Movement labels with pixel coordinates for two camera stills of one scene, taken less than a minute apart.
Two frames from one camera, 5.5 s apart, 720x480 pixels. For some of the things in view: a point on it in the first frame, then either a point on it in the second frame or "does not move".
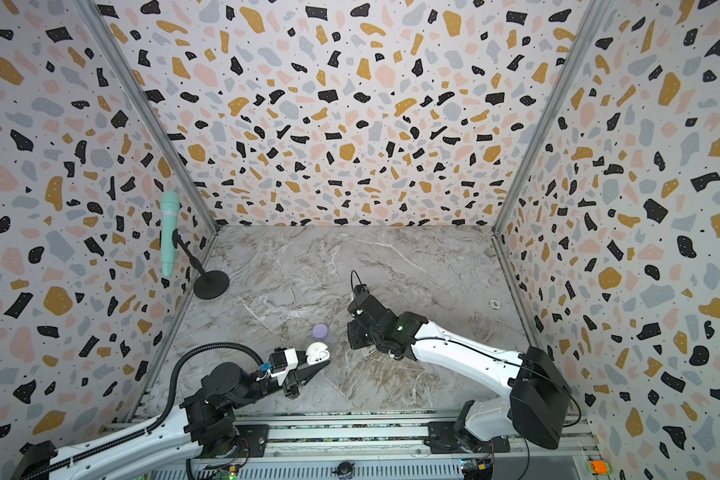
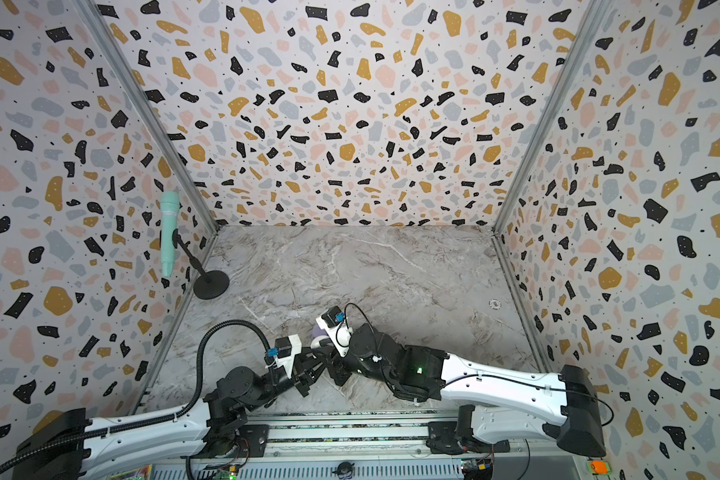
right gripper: x=360 y=325 -> x=341 y=359
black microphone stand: x=212 y=284 does not move
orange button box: x=599 y=467 does not move
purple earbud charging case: x=320 y=331 does not move
